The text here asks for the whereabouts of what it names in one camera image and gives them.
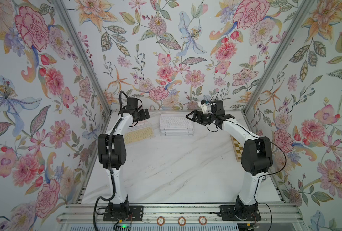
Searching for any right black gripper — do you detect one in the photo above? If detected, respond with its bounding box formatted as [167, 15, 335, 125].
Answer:
[186, 112, 216, 125]

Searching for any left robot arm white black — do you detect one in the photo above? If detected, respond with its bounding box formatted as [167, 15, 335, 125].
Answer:
[98, 97, 150, 204]

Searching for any left black cable bundle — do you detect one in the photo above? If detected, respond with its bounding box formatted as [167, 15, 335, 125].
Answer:
[92, 90, 129, 231]

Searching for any orange ring marker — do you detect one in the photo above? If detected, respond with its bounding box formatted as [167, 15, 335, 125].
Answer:
[156, 216, 165, 226]
[178, 217, 186, 227]
[198, 216, 208, 226]

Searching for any aluminium front rail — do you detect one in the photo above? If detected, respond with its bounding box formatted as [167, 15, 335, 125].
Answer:
[57, 202, 303, 224]

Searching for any right black cable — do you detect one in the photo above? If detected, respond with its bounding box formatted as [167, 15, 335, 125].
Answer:
[205, 91, 287, 231]

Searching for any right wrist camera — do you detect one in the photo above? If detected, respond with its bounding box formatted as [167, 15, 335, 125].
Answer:
[200, 106, 210, 114]

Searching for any right orange ring marker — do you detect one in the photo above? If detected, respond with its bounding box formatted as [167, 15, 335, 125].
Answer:
[198, 216, 208, 226]

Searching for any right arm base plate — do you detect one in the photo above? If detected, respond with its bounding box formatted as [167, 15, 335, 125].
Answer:
[217, 196, 261, 221]

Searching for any white keyboard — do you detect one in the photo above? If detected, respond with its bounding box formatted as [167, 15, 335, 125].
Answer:
[160, 133, 194, 136]
[159, 114, 194, 130]

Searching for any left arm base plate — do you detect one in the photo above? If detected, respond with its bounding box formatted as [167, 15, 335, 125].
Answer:
[103, 200, 144, 222]

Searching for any middle orange ring marker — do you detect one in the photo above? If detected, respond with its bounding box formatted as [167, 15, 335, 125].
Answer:
[178, 217, 186, 227]

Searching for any pink keyboard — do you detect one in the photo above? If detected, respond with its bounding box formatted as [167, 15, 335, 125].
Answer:
[160, 131, 194, 135]

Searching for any wooden chessboard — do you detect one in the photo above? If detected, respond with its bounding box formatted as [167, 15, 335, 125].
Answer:
[231, 136, 243, 162]

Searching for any left orange ring marker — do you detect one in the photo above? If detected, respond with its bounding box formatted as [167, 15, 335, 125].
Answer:
[156, 216, 165, 226]

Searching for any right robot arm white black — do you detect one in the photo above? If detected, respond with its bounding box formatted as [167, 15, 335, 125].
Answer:
[186, 100, 273, 219]

